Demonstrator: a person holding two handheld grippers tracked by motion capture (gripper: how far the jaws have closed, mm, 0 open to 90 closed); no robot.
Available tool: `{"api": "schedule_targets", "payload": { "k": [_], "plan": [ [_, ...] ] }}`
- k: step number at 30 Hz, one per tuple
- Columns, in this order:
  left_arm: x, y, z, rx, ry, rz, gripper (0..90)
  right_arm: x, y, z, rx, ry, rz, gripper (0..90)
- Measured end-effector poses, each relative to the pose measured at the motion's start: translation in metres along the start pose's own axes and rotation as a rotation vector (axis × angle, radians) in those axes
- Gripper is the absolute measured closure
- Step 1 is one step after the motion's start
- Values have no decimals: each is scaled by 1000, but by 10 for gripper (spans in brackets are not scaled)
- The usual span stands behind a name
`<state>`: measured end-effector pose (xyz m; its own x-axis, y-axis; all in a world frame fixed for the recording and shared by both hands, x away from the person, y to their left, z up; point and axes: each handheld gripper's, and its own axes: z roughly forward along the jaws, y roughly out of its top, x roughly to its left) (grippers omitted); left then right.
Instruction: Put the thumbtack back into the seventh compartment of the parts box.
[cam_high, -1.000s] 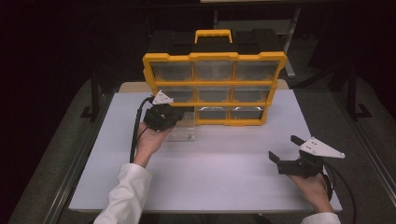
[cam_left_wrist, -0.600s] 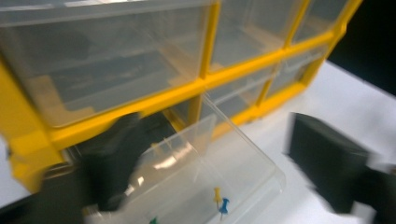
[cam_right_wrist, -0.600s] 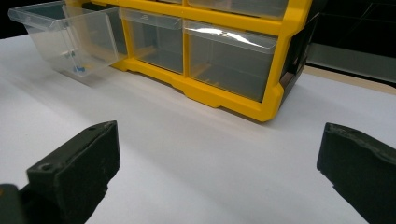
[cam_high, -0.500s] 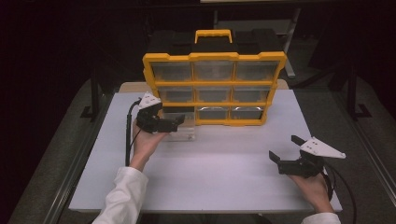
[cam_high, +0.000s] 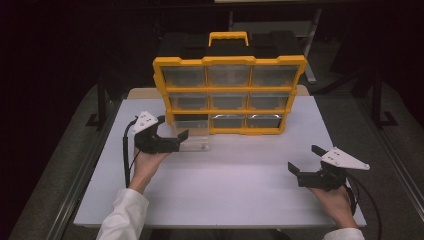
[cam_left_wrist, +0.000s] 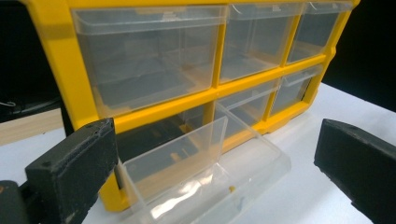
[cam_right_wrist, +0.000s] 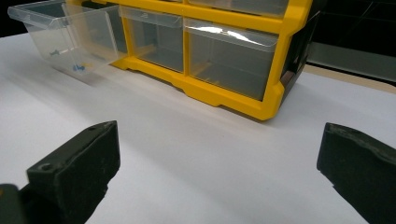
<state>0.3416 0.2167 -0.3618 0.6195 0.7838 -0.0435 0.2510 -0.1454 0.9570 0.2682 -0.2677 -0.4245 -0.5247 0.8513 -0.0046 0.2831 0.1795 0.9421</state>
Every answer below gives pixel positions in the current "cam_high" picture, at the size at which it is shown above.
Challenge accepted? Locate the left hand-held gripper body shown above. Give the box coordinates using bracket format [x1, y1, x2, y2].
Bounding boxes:
[131, 110, 181, 155]

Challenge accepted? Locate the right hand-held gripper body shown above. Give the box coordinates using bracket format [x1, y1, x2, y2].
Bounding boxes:
[297, 146, 371, 192]

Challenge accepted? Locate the pulled-out clear plastic drawer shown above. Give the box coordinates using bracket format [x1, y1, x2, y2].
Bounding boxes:
[173, 114, 211, 153]

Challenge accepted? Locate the yellow and black drawer organizer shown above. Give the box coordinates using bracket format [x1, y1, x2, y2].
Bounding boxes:
[152, 30, 308, 136]

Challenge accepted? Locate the person's left hand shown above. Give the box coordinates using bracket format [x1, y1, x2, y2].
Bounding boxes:
[129, 149, 169, 195]

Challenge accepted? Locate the person's right hand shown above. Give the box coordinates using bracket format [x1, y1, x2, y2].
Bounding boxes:
[308, 186, 358, 230]

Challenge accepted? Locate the black metal stand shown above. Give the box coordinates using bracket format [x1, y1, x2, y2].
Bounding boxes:
[85, 74, 108, 130]
[370, 64, 400, 130]

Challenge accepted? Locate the set of closed clear drawers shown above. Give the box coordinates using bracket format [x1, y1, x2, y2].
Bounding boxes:
[162, 64, 300, 130]

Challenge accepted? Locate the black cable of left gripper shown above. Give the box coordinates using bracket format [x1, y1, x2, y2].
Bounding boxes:
[122, 115, 140, 189]

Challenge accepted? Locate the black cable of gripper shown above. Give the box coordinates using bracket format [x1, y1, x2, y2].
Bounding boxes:
[122, 115, 140, 189]
[344, 173, 383, 240]

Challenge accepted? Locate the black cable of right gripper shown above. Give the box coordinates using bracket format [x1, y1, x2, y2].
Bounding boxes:
[344, 173, 383, 240]

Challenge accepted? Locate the aluminium frame rail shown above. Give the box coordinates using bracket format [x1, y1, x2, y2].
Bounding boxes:
[354, 98, 424, 213]
[44, 109, 119, 240]

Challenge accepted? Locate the grey metal post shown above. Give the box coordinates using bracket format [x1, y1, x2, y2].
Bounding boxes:
[302, 8, 324, 84]

